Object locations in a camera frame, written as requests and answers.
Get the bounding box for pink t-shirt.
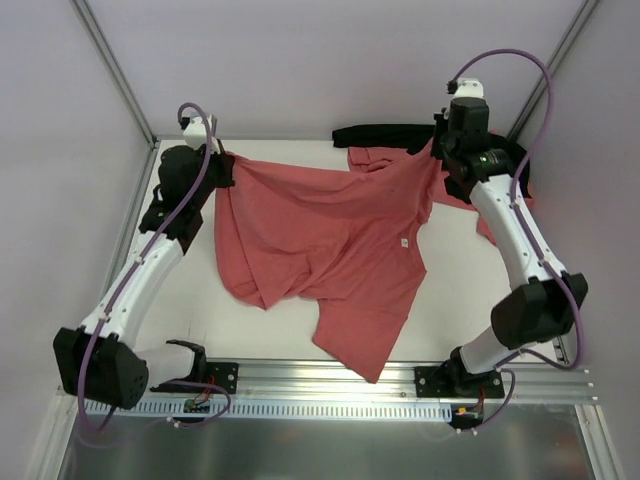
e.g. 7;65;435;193
348;132;545;265
214;148;441;383

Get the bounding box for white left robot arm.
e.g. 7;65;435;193
53;141;234;410

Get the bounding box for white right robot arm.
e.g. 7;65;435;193
432;97;588;397

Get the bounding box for black t-shirt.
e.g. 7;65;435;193
332;124;535;210

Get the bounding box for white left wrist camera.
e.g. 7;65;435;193
179;114;221;154

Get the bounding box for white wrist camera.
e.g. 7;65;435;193
179;114;221;154
447;78;484;101

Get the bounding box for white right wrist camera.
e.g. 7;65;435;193
447;78;484;101

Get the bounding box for left side aluminium rail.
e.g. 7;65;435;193
108;141;160;282

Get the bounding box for aluminium rail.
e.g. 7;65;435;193
551;336;571;365
85;360;598;410
108;141;160;282

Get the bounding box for right aluminium frame post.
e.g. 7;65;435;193
507;0;601;141

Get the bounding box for aluminium frame post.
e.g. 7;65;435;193
69;0;157;147
507;0;601;141

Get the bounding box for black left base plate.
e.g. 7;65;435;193
202;360;239;395

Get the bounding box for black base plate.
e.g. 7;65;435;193
202;360;239;395
413;364;505;399

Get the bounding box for left aluminium frame post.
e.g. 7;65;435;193
69;0;157;147

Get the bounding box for aluminium front rail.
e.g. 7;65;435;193
85;360;598;410

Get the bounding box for right side aluminium rail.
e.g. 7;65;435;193
551;336;571;365

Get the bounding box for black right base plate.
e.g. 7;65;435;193
413;364;505;399

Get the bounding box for white slotted cable duct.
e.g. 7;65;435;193
116;397;452;423

